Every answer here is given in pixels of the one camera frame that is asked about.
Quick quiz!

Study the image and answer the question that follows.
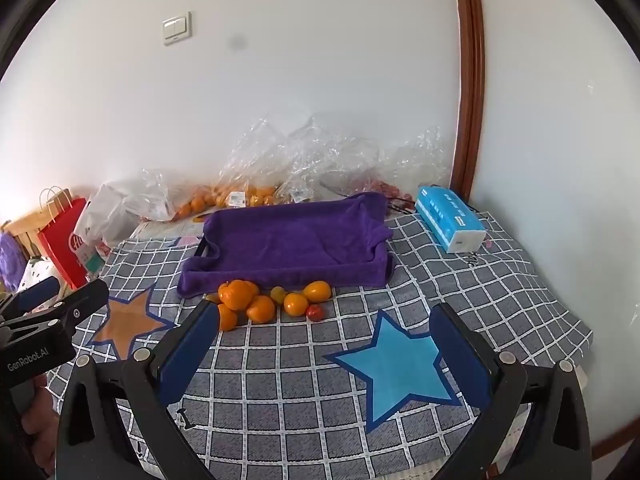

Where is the clear plastic bag of mandarins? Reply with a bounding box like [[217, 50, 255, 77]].
[[122, 167, 221, 223]]

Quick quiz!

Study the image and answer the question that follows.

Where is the grey checkered star blanket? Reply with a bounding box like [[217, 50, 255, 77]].
[[47, 207, 595, 480]]

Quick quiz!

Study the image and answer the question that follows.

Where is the white light switch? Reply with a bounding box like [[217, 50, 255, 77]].
[[161, 11, 193, 47]]

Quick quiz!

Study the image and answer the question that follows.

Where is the person's left hand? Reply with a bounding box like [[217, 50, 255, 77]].
[[19, 374, 60, 477]]

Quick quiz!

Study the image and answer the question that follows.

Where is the purple towel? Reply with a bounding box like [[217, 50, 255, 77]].
[[176, 191, 396, 301]]

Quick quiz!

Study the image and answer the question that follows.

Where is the white spotted cloth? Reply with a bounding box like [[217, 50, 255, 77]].
[[17, 255, 66, 293]]

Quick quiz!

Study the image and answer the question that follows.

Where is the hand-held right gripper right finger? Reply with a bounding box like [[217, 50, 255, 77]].
[[429, 302, 593, 480]]

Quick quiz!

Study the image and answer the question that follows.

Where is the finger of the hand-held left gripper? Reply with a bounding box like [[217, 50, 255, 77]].
[[30, 279, 110, 333], [0, 276, 62, 317]]

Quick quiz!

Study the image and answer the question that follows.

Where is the crumpled clear plastic bag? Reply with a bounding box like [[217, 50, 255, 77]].
[[277, 115, 381, 201]]

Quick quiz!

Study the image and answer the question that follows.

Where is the black tray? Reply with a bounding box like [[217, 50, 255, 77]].
[[194, 234, 395, 283]]

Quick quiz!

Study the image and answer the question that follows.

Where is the purple plush cloth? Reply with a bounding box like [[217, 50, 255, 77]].
[[0, 232, 26, 281]]

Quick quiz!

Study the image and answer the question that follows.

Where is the brown wooden door frame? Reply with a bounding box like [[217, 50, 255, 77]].
[[448, 0, 487, 201]]

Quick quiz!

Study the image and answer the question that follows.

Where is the clear bag of red fruit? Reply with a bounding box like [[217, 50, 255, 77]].
[[370, 127, 448, 198]]

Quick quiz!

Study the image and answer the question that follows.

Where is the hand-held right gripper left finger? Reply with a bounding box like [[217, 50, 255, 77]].
[[55, 300, 222, 480]]

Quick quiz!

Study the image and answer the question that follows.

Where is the large orange mandarin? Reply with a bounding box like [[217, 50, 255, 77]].
[[218, 280, 253, 311]]

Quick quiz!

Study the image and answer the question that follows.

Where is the white plastic bag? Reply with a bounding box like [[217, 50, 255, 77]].
[[74, 183, 138, 261]]

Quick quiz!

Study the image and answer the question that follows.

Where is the blue tissue pack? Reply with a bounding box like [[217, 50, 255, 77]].
[[415, 185, 488, 254]]

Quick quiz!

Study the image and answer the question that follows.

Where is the red paper bag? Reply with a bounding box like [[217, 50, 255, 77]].
[[37, 197, 91, 290]]

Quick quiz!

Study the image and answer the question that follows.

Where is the brown kraft paper bag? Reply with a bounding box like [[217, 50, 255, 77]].
[[2, 187, 71, 246]]

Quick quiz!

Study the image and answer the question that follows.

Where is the labelled clear bag of mandarins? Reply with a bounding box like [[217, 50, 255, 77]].
[[217, 117, 301, 208]]

